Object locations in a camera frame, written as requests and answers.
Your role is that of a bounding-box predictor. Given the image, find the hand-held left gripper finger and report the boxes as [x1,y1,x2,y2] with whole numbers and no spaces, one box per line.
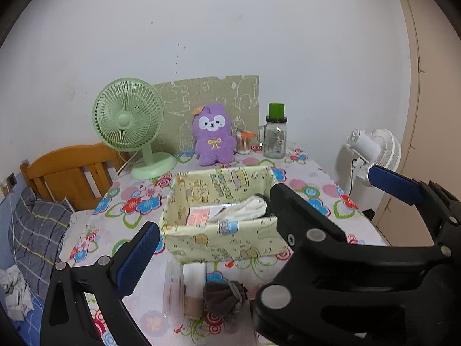
[39,221,161,346]

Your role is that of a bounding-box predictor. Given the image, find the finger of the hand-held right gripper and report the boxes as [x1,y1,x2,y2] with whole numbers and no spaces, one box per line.
[368,166,461,256]
[251,183,455,346]

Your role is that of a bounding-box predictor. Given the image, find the clear plastic tube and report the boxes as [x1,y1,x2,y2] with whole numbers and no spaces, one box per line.
[163,259,185,319]

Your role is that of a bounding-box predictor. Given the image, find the white and beige tube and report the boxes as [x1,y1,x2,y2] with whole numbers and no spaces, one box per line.
[182,263,209,319]

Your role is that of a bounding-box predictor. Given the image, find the white socks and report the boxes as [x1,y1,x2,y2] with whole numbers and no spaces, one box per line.
[216,195,269,222]

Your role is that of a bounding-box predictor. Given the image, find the pink packet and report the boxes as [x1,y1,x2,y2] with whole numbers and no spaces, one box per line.
[186,206,226,228]

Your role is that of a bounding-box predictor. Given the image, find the yellow cartoon fabric storage box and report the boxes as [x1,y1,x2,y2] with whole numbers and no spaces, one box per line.
[159,166,290,263]

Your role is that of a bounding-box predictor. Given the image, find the brown balled socks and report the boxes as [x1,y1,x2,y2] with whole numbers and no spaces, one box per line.
[203,280,250,327]

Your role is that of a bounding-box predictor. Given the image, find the white standing fan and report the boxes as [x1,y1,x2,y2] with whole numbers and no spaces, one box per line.
[346,128,402,195]

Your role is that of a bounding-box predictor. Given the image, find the glass jar with green lid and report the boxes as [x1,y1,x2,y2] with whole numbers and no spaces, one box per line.
[258,103,288,158]

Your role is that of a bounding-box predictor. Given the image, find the cotton swab jar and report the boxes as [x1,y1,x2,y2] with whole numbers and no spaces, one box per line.
[236,130,258,155]

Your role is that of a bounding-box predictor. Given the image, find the beige door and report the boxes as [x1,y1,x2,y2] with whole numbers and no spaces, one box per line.
[371,0,461,246]

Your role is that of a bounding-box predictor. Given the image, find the grey plaid pillow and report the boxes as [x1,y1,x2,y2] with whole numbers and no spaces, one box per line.
[8,187,73,296]

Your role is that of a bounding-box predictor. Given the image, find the purple plush toy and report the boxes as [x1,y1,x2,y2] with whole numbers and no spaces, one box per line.
[192,103,237,166]

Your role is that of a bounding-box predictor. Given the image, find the wooden bed headboard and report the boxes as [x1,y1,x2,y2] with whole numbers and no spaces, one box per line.
[20,143,130,211]

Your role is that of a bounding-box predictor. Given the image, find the crumpled white cloth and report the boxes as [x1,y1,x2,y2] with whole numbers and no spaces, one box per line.
[0,265,35,321]

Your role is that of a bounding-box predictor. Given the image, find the blue checked bed sheet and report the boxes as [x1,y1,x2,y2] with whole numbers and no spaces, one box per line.
[16,296,51,343]

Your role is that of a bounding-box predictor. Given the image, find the green desk fan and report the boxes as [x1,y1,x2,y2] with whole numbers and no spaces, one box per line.
[92,77,177,180]

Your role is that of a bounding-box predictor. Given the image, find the green cartoon printed board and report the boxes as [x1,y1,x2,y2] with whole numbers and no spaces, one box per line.
[153,75,260,154]

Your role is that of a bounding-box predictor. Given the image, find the white desk fan cable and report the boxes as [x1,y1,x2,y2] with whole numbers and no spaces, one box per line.
[115,149,139,177]

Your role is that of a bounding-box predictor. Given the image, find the thin white cable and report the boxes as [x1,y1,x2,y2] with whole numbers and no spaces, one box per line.
[7,187,18,246]

